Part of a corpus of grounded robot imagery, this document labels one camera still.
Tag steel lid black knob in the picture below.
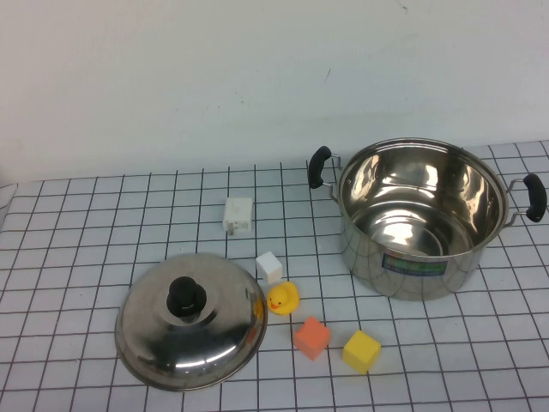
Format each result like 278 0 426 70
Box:
114 252 269 392

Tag white power adapter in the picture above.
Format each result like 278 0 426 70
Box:
222 196 255 237

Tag white foam cube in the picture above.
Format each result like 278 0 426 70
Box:
255 251 284 285

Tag yellow rubber duck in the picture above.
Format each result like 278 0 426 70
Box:
266 281 300 318

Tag orange foam cube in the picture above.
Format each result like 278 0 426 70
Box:
293 316 332 361

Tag yellow foam cube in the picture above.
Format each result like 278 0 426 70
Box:
342 330 383 376

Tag stainless steel pot black handles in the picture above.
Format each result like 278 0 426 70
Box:
306 136 548 301

